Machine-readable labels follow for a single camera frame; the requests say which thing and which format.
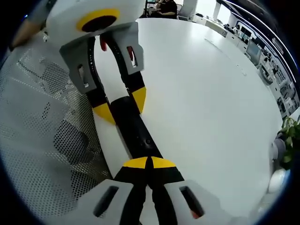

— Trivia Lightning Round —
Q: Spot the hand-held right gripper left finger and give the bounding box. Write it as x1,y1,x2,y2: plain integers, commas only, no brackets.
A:
39,157,149,225

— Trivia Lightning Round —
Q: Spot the grey mesh chair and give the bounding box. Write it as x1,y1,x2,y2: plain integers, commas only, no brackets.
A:
0,44,113,211

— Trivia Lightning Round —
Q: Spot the black remote control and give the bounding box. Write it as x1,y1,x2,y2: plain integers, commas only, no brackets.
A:
110,96,164,162

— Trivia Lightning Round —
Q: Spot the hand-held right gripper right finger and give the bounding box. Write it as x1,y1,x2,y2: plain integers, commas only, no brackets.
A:
149,156,239,225

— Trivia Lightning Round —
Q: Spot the green potted plant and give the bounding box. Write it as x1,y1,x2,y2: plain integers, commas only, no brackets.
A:
271,116,298,171

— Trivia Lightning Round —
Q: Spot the grey office chair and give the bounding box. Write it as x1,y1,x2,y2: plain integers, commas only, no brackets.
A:
246,41,261,60

